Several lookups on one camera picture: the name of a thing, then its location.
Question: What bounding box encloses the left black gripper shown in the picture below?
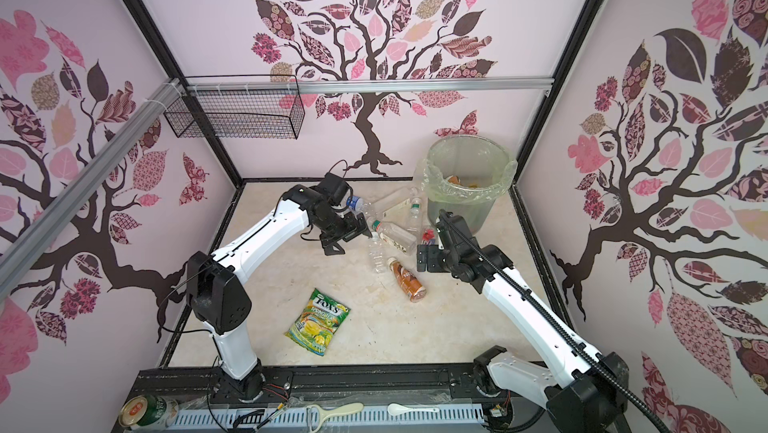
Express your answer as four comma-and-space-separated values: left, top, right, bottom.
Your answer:
313, 209, 371, 255

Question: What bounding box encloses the large clear square bottle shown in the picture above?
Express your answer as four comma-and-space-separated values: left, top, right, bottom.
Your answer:
372, 220, 417, 254

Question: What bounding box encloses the brown tea bottle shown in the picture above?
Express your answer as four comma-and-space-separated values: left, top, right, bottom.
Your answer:
387, 257, 427, 302

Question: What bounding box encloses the clear ribbed water bottle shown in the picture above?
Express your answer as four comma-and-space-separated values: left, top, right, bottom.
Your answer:
368, 232, 388, 274

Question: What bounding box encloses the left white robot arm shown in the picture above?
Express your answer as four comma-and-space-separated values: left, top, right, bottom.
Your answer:
186, 173, 371, 381

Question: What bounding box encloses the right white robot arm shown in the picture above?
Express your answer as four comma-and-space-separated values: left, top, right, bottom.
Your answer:
417, 244, 630, 432

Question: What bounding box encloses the green lined trash bin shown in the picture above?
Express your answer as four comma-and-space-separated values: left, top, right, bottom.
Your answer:
414, 135, 517, 233

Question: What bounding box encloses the blue cap Fiji bottle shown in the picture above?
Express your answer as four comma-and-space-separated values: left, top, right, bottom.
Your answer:
421, 228, 436, 245

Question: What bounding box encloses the green label small bottle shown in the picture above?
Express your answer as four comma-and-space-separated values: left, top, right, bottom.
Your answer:
405, 197, 422, 237

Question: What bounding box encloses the clear capless bottle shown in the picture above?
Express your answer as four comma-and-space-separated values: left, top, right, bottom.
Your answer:
373, 186, 420, 217

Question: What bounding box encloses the Fox's candy bag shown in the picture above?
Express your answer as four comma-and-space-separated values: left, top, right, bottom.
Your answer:
285, 289, 350, 356

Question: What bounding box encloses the white plastic spoon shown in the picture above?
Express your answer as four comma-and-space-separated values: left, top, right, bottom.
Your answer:
387, 403, 440, 417

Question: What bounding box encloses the cream plastic peeler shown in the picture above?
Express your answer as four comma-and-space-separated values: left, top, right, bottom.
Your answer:
305, 402, 365, 433

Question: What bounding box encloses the green drink can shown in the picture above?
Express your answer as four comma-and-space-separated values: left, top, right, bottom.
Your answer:
117, 394, 179, 431

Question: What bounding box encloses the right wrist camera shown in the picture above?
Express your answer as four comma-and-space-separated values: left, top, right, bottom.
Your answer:
436, 210, 466, 250

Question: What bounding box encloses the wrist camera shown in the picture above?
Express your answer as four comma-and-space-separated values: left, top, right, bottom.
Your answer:
317, 172, 352, 207
436, 210, 466, 250

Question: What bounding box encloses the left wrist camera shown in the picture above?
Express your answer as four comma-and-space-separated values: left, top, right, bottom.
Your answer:
317, 172, 352, 207

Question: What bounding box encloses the black corrugated cable conduit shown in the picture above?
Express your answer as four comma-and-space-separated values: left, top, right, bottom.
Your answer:
439, 209, 658, 433

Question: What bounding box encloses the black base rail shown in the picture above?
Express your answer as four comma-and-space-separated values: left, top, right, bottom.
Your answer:
128, 362, 607, 404

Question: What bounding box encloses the black wire wall basket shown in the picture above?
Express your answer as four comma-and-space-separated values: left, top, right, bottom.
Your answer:
164, 73, 305, 140

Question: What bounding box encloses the white slotted cable duct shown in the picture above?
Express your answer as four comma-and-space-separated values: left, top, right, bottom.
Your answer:
168, 404, 485, 432

